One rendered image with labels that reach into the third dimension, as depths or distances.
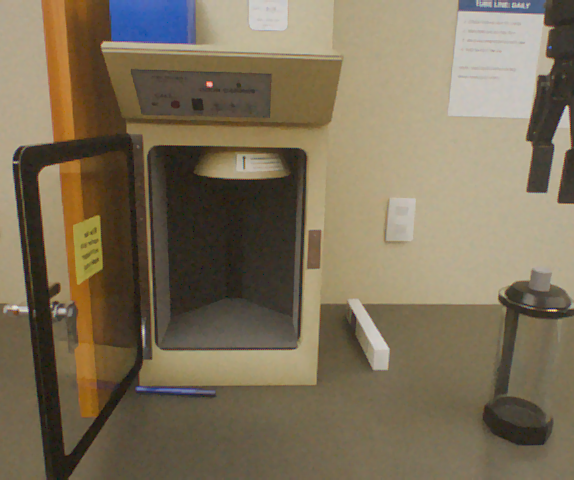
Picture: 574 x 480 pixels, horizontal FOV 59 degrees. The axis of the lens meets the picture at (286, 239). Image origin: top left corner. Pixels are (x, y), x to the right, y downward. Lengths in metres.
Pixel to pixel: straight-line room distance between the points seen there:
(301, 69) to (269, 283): 0.50
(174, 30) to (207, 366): 0.56
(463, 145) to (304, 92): 0.68
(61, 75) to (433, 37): 0.87
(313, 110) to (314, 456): 0.51
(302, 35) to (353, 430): 0.62
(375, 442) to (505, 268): 0.78
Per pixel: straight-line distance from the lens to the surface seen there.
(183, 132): 0.84
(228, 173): 0.86
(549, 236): 1.52
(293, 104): 0.78
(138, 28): 0.75
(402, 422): 0.90
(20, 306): 0.66
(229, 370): 0.95
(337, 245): 1.33
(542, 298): 0.82
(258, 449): 0.82
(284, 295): 1.06
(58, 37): 0.79
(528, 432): 0.91
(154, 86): 0.77
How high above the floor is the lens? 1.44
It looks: 15 degrees down
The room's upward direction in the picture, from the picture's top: 2 degrees clockwise
